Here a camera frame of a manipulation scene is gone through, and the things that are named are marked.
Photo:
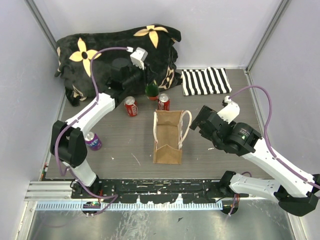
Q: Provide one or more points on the black white striped cloth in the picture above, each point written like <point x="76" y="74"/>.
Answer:
<point x="208" y="81"/>

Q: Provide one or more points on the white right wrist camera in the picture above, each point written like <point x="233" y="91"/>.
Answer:
<point x="230" y="110"/>

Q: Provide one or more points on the red cola can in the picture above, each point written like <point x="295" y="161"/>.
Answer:
<point x="163" y="102"/>
<point x="130" y="104"/>

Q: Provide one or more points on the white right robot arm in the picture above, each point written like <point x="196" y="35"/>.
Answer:
<point x="291" y="188"/>

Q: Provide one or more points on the purple Fanta can left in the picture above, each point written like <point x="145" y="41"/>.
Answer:
<point x="92" y="141"/>

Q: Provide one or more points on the black floral plush blanket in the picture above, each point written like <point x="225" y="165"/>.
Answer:
<point x="87" y="60"/>

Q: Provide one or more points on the watermelon print canvas bag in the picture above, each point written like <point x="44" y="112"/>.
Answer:
<point x="170" y="129"/>

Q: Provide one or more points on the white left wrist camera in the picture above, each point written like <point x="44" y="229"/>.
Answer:
<point x="138" y="57"/>

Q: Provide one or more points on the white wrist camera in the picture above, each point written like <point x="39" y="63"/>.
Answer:
<point x="138" y="57"/>
<point x="230" y="110"/>

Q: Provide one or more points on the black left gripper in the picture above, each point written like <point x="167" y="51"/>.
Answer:
<point x="148" y="75"/>

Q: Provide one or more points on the white slotted cable duct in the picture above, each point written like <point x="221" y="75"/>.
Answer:
<point x="84" y="206"/>

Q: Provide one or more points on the green glass bottle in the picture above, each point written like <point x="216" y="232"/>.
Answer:
<point x="152" y="91"/>

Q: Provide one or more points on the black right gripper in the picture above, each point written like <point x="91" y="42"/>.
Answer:
<point x="207" y="137"/>

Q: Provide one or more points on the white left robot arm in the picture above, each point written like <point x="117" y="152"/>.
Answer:
<point x="68" y="138"/>

